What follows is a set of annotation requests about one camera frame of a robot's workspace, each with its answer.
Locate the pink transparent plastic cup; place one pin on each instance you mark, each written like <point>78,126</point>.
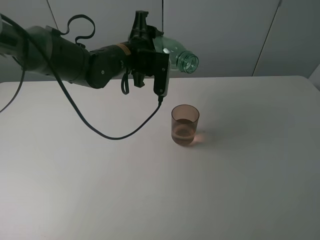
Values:
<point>184,122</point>

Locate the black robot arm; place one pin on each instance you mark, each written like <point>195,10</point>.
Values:
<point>71,60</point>

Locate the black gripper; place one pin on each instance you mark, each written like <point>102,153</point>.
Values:
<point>142,50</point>

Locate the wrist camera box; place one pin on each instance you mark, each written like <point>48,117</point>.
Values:
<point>161,70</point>

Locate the green transparent plastic bottle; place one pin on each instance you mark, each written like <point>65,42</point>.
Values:
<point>180,58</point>

